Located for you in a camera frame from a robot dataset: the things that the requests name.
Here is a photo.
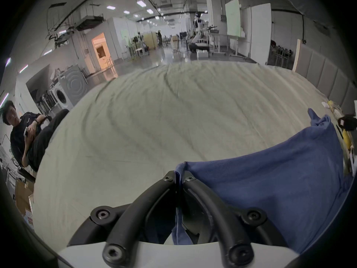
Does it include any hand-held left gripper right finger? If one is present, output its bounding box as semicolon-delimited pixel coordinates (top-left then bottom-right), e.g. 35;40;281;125
181;176;288;267

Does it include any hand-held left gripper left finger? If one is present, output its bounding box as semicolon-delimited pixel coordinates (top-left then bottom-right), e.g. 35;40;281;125
67;170;178;268

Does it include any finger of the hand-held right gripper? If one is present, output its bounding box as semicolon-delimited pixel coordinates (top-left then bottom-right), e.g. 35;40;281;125
337;115;357;131

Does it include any dark blue shirt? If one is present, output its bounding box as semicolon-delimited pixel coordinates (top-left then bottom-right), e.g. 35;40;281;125
171;108;355;255

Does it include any grey padded headboard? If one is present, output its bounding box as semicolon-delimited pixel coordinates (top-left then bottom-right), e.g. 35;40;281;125
292;39;357;117

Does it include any bed with beige sheet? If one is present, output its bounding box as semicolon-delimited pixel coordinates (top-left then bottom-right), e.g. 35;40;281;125
33;60;350;252

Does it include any brown cardboard carton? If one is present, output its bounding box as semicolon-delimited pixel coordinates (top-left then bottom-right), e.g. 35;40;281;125
15;178;35;216

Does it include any white washing machine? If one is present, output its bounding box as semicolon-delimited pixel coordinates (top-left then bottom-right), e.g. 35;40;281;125
50;64;87;111

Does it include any white metal table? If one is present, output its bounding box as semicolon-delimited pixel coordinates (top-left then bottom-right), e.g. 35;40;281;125
207;32;230;56

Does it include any pale green board on stand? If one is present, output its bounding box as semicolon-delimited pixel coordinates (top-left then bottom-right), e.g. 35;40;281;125
225;0;246;56

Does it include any white robot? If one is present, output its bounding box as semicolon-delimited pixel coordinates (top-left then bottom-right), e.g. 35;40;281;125
190;12;209;51

